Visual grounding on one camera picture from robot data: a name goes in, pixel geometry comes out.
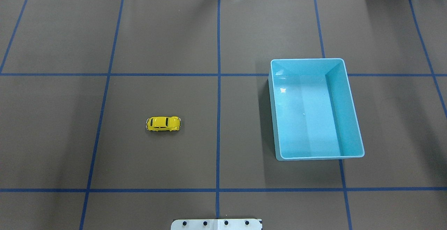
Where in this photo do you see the yellow beetle toy car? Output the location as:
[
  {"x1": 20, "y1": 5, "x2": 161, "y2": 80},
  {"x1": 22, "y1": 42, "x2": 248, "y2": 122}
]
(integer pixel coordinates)
[{"x1": 146, "y1": 116, "x2": 181, "y2": 132}]

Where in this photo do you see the light blue plastic bin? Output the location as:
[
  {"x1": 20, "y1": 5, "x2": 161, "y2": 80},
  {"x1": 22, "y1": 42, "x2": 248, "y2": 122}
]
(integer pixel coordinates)
[{"x1": 268, "y1": 58, "x2": 365, "y2": 161}]

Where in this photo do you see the white metal base plate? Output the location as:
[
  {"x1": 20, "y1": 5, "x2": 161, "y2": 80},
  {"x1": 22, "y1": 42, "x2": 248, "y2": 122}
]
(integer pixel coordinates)
[{"x1": 170, "y1": 218, "x2": 263, "y2": 230}]

